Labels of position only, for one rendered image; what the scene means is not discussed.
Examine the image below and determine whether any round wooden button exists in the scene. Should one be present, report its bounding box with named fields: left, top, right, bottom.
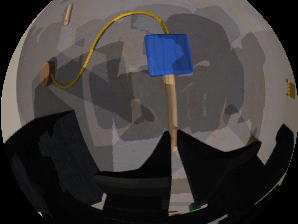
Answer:
left=40, top=60, right=56, bottom=87

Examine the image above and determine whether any thin tan wooden stick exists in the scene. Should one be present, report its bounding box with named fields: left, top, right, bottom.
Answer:
left=64, top=4, right=73, bottom=26

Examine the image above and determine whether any yellow string with wooden stick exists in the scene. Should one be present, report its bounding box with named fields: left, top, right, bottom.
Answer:
left=51, top=11, right=178, bottom=152

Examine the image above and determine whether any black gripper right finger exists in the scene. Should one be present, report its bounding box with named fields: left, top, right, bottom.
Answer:
left=177, top=129, right=262, bottom=208

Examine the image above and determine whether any blue square block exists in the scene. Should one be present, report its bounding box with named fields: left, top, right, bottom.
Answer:
left=144, top=34, right=194, bottom=77

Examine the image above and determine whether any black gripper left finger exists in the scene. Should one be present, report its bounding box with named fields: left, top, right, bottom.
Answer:
left=92, top=132, right=172, bottom=210

